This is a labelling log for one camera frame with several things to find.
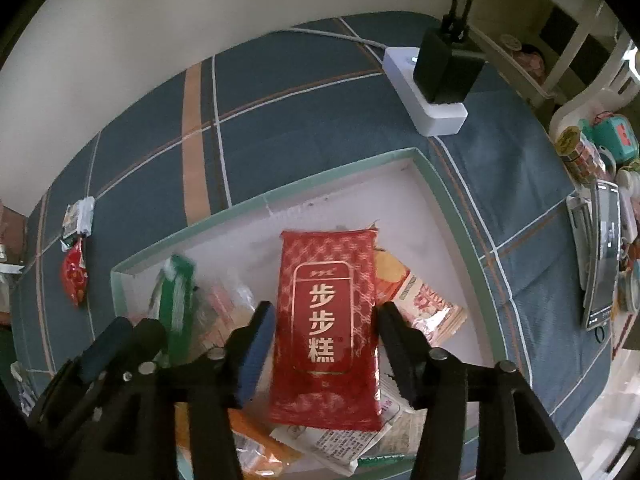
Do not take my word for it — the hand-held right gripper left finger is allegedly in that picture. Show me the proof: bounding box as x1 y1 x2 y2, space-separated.
55 301 277 480

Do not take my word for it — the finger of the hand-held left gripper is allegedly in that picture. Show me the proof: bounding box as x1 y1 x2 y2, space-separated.
52 316 135 385
125 317 170 374

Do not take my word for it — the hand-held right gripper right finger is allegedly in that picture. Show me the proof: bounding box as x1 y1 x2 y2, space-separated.
377 301 576 480

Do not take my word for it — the green and white biscuit packet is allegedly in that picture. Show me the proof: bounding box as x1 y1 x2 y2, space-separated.
150 254 197 361

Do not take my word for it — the clear white pastry packet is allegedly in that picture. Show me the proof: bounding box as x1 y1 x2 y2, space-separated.
192 280 261 356

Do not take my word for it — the orange and white snack packet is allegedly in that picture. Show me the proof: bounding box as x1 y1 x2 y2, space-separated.
372 249 468 346

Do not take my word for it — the orange cake packet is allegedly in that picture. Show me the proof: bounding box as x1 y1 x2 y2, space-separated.
175 405 303 478

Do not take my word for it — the large red cake packet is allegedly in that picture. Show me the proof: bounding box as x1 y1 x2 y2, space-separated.
266 227 383 432

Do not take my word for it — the white serrated snack packet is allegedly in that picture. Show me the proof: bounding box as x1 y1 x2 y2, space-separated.
270 375 416 476

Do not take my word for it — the white box with teal rim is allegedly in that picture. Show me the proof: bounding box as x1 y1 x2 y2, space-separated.
110 147 531 480

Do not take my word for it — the blue floral printed packet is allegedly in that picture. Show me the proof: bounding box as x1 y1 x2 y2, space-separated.
10 360 41 416

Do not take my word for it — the small red snack packet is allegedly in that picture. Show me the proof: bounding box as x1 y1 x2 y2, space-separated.
60 237 88 307

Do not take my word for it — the green and white snack packet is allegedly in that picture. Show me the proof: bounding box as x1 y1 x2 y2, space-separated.
60 196 96 251

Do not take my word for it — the silver flat device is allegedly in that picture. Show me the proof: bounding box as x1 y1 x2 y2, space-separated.
565 192 593 291

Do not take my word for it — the dark flat phone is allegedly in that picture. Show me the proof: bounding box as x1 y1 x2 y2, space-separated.
582 180 623 331

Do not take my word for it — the white power strip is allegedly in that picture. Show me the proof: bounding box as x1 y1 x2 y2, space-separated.
382 46 468 137

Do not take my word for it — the yellow patterned container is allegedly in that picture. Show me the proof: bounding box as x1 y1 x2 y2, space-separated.
555 127 608 183

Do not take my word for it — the black charger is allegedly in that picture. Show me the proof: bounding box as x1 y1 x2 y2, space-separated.
412 15 486 106

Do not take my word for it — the teal toy box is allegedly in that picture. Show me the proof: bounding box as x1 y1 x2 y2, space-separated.
592 112 640 163

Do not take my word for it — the patterned bowl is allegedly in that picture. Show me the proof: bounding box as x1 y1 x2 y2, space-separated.
500 35 546 81

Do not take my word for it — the white shelf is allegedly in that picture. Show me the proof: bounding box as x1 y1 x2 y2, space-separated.
470 0 640 111

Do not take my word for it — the grey power strip cord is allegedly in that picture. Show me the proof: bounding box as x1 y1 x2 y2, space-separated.
290 27 388 53

